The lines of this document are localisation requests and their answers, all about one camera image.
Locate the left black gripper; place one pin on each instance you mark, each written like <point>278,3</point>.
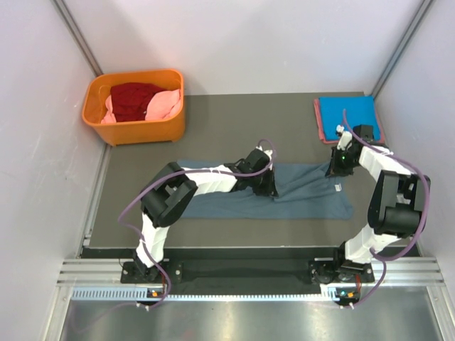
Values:
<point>269,189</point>

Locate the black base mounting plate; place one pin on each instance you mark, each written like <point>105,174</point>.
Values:
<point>232,271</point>

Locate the pink t shirt in bin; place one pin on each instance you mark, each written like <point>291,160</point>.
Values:
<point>161,106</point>

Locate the aluminium frame rail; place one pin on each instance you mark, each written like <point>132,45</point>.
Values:
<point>95,272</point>

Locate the folded pink t shirt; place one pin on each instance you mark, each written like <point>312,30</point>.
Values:
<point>320,120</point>

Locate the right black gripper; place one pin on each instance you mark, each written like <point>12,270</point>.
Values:
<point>333,169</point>

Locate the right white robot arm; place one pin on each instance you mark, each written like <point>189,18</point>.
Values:
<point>395,212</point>

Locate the dark red t shirt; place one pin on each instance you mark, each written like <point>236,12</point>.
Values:
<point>131,99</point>

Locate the grey-blue t shirt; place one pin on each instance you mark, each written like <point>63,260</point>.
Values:
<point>304,192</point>

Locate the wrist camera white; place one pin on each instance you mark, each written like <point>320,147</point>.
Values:
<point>271,153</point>
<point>345,138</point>

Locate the left aluminium corner post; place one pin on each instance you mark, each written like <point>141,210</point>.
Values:
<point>68,19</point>

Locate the folded bright blue t shirt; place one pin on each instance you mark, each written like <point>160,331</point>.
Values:
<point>337,113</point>

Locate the aluminium corner post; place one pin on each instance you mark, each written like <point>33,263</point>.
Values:
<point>423,8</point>
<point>68,19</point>

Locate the orange plastic bin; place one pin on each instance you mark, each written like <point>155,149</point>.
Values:
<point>134,132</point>

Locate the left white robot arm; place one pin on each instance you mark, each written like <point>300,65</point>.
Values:
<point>164,200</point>

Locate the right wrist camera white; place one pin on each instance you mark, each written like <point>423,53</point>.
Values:
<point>345,138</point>

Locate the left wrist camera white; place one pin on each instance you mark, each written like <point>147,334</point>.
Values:
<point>271,153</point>

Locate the right aluminium corner post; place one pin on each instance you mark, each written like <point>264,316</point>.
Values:
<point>423,8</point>

